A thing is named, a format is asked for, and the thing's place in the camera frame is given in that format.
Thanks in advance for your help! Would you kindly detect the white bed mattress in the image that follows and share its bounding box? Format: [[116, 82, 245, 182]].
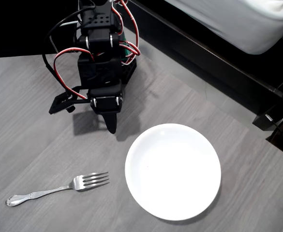
[[164, 0, 283, 56]]

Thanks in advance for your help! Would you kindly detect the metal fork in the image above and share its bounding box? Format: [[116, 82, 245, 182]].
[[5, 172, 110, 207]]

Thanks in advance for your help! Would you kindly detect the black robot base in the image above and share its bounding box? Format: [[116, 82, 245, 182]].
[[119, 58, 138, 85]]

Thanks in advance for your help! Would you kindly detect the white round plate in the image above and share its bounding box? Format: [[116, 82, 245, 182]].
[[124, 123, 222, 221]]

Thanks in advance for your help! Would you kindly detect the red white base servo cable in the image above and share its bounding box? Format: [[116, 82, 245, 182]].
[[112, 0, 141, 66]]

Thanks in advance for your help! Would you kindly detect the dark wooden bed frame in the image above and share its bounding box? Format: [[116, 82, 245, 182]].
[[128, 0, 283, 116]]

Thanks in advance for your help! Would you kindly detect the black camera cable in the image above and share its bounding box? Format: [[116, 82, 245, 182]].
[[42, 4, 96, 74]]

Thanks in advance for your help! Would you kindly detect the green circuit board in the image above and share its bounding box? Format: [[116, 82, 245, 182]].
[[119, 30, 137, 61]]

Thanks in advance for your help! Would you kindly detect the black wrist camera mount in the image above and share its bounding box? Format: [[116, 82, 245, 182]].
[[48, 92, 91, 115]]

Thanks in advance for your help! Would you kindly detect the red white gripper servo cable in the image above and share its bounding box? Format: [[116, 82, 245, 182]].
[[53, 47, 94, 100]]

